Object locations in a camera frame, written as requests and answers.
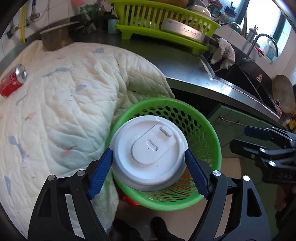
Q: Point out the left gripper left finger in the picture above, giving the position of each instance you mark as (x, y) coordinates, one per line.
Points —
(50, 218)

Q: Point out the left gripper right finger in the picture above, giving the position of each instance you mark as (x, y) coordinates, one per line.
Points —
(247, 218)

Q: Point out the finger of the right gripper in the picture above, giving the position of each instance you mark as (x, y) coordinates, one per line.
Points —
(275, 135)
(261, 155)

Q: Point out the white plastic cup lid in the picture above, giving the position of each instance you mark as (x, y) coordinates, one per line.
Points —
(148, 153)

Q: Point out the green plastic trash basket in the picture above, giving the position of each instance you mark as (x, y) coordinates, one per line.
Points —
(203, 143)

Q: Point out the green cabinet drawer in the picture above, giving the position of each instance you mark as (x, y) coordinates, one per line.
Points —
(229, 124)

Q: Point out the steel sink faucet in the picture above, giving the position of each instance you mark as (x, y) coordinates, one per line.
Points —
(265, 45)

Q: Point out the red stool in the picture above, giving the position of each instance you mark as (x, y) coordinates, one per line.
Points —
(128, 201)

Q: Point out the white dish rag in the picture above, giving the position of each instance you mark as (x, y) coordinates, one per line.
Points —
(225, 51)

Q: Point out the white quilted cloth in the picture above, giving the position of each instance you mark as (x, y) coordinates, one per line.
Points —
(58, 121)

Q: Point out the lime green dish rack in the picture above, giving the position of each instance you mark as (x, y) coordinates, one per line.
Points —
(146, 17)

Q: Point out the red soda can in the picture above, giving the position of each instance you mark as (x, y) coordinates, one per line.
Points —
(13, 80)

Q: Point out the white enamel dish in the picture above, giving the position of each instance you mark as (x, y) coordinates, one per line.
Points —
(183, 30)

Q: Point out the metal pot with lid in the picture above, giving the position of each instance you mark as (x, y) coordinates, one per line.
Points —
(58, 37)

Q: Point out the teal cup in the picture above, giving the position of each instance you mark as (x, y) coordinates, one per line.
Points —
(112, 26)

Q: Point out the water valve pipes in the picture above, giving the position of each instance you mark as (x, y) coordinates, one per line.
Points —
(25, 22)

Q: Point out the yellow gas pipe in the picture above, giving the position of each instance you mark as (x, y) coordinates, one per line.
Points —
(23, 19)

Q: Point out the green utensil jar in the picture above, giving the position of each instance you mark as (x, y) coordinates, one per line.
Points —
(89, 12)

